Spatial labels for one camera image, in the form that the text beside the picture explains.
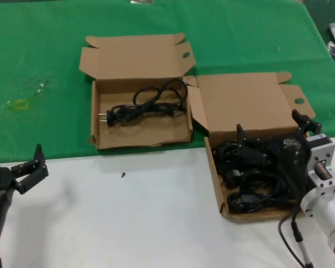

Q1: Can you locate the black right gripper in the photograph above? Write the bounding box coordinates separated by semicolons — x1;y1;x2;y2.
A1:
236;109;323;201

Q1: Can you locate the black power cable two-pin plug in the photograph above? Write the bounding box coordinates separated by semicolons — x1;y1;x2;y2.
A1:
97;78;189;128

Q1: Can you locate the cardboard box with side hole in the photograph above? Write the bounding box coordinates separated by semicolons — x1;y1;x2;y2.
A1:
184;71;317;224

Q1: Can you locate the cardboard box with small tear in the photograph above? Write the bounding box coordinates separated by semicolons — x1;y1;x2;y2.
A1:
78;32;196;152

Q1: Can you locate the clear plastic scrap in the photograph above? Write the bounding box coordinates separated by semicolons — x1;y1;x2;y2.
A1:
27;73;55;97

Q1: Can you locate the green tablecloth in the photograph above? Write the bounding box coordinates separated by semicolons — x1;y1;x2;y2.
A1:
0;0;335;165

